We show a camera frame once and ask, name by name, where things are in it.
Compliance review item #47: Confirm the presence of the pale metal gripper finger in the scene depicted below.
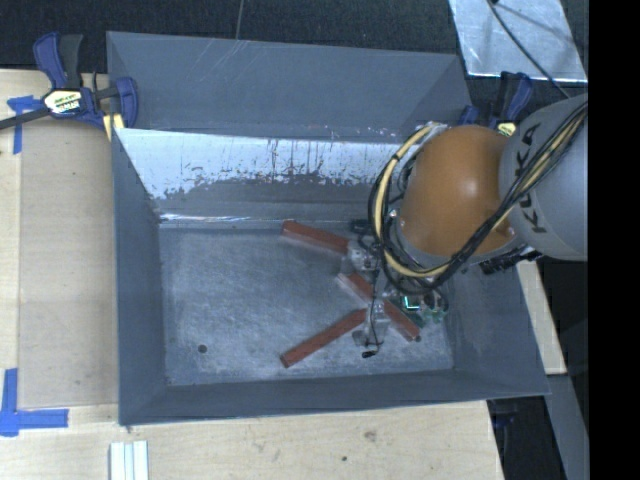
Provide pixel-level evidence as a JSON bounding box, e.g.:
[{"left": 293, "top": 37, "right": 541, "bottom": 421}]
[
  {"left": 347, "top": 241, "right": 377, "bottom": 275},
  {"left": 351, "top": 299, "right": 392, "bottom": 349}
]

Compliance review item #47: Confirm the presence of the red-brown flat block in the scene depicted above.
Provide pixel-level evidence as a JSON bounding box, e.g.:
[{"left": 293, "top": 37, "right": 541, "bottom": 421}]
[
  {"left": 335, "top": 270, "right": 422, "bottom": 343},
  {"left": 278, "top": 308, "right": 370, "bottom": 370},
  {"left": 279, "top": 219, "right": 352, "bottom": 258}
]

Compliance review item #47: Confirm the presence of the grey metal bin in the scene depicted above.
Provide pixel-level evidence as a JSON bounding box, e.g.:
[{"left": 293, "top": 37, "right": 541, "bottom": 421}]
[{"left": 105, "top": 30, "right": 552, "bottom": 427}]

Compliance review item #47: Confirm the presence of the pale wood flat board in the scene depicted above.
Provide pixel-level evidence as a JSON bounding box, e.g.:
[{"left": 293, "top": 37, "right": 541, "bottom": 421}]
[{"left": 16, "top": 121, "right": 122, "bottom": 410}]

